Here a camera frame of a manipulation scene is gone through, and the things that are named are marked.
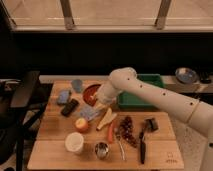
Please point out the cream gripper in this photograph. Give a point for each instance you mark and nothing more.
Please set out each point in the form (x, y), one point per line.
(99, 106)

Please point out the red bowl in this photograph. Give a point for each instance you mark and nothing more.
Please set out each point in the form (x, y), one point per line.
(89, 94)

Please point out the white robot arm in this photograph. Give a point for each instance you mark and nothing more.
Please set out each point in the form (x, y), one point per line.
(195, 113)

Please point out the green plastic tray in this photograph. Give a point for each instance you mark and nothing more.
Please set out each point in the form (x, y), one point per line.
(129, 101)

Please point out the blue grey cloth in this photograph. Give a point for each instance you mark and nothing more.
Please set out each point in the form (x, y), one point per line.
(88, 112)

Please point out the yellow banana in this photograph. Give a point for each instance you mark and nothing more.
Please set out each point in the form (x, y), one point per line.
(108, 118)

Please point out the orange carrot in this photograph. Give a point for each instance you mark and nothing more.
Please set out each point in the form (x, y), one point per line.
(110, 135)

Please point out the red yellow apple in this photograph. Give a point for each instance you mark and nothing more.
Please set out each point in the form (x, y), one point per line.
(81, 125)

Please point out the black remote control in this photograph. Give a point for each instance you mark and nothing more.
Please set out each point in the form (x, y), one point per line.
(69, 107)

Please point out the small blue cup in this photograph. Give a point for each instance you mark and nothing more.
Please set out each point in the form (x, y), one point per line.
(77, 85)

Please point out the wooden board table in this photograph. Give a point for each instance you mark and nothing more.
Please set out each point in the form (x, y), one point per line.
(49, 152)

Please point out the bunch of red grapes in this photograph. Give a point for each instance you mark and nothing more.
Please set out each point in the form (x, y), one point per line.
(126, 130)

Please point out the metal spoon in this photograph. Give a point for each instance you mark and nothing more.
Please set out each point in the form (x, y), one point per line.
(118, 137)

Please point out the blue sponge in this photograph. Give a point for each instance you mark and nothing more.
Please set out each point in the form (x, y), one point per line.
(63, 97)

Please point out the white plastic cup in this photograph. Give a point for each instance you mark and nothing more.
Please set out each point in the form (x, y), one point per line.
(74, 143)

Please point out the small metal cup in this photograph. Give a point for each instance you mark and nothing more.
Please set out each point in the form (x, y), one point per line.
(101, 150)

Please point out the black binder clip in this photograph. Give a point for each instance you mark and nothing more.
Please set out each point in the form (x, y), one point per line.
(151, 124)

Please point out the metal bowl on ledge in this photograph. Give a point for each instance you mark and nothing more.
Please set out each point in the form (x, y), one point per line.
(186, 75)

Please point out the dark object on ledge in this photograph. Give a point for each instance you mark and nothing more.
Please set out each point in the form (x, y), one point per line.
(205, 78)

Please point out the black handled knife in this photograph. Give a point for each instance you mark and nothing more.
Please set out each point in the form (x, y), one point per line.
(142, 147)

